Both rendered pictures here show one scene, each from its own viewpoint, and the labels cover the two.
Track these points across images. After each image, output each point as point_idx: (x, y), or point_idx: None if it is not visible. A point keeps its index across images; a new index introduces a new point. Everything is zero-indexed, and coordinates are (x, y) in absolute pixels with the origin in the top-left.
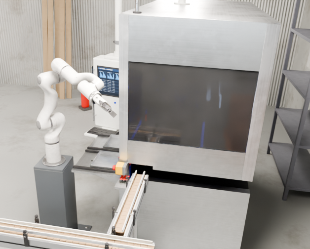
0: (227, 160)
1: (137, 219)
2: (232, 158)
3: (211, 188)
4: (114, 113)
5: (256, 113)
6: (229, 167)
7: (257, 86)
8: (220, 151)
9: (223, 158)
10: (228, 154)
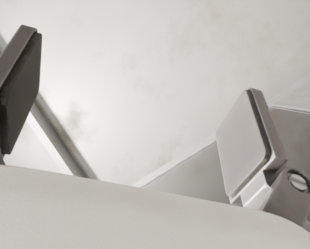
0: (308, 93)
1: None
2: (297, 97)
3: None
4: (223, 139)
5: (194, 150)
6: None
7: (150, 179)
8: (298, 106)
9: None
10: (294, 102)
